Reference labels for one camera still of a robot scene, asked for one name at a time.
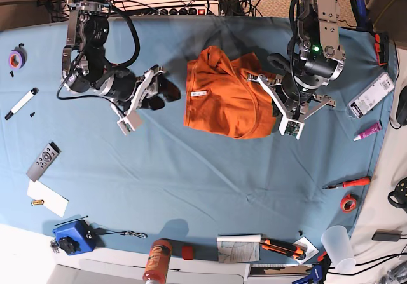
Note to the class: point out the black power strip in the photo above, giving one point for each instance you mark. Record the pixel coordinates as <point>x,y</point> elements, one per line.
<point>178,11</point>

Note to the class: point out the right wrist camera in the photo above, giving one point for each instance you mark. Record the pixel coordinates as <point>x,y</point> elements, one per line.
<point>130,120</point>

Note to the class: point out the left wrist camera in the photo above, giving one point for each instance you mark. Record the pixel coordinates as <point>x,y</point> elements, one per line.
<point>291,117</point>

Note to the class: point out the purple tape roll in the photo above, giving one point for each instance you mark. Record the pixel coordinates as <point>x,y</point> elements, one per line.
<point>17,57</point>

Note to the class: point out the small red block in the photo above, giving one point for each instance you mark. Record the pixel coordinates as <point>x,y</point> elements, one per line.
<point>187,252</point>

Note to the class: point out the grey remote control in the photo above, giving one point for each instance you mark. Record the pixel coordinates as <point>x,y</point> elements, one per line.
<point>43,161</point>

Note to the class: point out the purple glue tube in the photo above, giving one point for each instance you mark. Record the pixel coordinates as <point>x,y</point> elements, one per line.
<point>369,131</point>

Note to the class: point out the black white marker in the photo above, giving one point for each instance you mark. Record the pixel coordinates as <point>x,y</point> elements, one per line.
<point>21,102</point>

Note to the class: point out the orange black clamp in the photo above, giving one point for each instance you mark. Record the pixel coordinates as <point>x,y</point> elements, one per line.
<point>382,49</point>

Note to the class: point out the black power adapter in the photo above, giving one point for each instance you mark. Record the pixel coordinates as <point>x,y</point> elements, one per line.
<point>389,236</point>

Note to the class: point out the white paper card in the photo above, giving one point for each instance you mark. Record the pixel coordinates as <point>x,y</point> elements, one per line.
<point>53,201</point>

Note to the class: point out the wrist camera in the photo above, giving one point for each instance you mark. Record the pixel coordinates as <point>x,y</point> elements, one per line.
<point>130,120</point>
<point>291,117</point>

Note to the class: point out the clear plastic package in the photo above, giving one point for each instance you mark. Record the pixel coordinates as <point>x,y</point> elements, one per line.
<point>371,96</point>

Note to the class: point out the red handled screwdriver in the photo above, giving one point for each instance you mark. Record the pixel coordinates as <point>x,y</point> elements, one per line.
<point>350,183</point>

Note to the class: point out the blue plastic box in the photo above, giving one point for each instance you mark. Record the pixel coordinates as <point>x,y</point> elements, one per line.
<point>75,237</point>

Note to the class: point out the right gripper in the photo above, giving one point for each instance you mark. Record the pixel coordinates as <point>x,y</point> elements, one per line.
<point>160,85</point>

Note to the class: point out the blue bar clamp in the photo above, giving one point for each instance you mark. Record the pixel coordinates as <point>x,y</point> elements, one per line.
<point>317,274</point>

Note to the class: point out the small white leaflet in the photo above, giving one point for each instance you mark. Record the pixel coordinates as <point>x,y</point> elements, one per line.
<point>309,249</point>

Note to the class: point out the orange drink bottle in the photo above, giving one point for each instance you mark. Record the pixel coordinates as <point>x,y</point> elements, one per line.
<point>157,265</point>

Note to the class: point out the orange t-shirt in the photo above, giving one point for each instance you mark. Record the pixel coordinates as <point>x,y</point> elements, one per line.
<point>220,99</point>

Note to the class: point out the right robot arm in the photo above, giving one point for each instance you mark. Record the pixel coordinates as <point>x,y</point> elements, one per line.
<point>85,66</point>

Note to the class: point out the small AA battery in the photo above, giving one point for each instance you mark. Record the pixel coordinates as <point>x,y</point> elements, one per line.
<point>37,202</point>

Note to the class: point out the folded paper booklet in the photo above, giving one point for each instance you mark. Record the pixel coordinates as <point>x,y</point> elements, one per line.
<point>233,249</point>

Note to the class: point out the red tape roll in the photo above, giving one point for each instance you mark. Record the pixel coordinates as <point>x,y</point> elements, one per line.
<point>348,203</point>

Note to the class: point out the blue table cloth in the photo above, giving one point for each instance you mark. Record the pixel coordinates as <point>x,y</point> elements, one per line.
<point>171,181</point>

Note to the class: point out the clear plastic cup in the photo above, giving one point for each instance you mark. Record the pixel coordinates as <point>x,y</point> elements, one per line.
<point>336,243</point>

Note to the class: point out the orange black utility knife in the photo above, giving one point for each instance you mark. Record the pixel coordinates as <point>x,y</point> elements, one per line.
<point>281,247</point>

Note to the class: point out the black cable tie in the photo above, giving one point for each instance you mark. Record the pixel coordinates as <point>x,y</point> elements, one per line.
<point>70,221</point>

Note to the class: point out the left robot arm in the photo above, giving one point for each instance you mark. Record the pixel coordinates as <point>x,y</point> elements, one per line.
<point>314,54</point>

